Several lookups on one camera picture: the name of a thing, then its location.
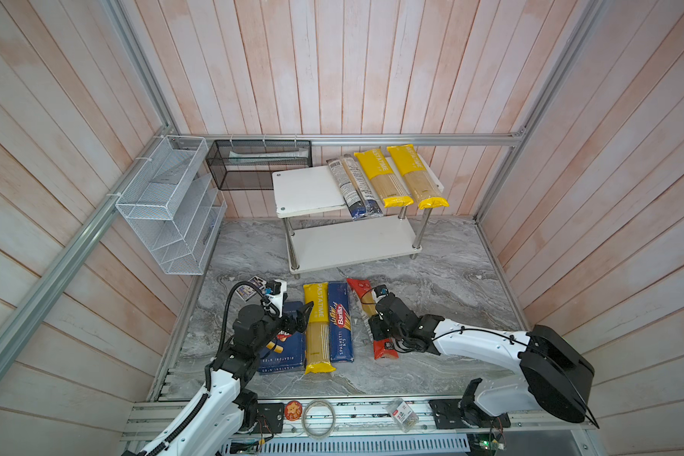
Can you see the small clear plastic box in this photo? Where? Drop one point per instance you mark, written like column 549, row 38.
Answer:
column 403, row 414

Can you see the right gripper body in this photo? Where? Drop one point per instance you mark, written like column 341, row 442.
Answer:
column 379, row 328

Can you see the yellow Pastatime spaghetti bag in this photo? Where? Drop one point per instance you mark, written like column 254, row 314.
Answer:
column 383, row 180
column 415, row 174
column 318, row 351

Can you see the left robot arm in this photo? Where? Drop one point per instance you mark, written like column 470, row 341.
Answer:
column 223, row 405

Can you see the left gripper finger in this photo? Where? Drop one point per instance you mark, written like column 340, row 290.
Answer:
column 298, row 327
column 303, row 313

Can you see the red spaghetti bag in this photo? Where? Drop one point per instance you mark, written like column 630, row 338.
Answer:
column 362, row 289

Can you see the clear blue spaghetti bag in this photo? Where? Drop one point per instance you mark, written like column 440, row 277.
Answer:
column 354, row 188

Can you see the small card on floor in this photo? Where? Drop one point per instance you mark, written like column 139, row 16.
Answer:
column 247, row 292

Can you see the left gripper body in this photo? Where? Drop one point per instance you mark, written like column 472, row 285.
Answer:
column 285, row 324

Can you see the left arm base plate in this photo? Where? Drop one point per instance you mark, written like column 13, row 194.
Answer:
column 267, row 418

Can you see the black wire mesh basket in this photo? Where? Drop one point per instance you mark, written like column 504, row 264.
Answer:
column 248, row 165

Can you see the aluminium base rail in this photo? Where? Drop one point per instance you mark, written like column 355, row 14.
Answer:
column 351, row 416

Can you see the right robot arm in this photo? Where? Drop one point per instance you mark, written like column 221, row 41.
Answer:
column 546, row 373

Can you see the blue Barilla rigatoni box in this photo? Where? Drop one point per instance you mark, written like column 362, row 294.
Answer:
column 284, row 352

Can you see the blue Barilla spaghetti box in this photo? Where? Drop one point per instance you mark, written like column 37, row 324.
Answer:
column 340, row 322

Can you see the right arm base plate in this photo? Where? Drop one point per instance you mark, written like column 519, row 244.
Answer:
column 454, row 414

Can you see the red round sticker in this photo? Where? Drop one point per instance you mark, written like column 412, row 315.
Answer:
column 293, row 411

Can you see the white two-tier shelf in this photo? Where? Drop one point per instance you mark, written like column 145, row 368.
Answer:
column 321, row 235

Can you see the white wire mesh organizer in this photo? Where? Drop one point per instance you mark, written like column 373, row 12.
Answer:
column 172, row 208

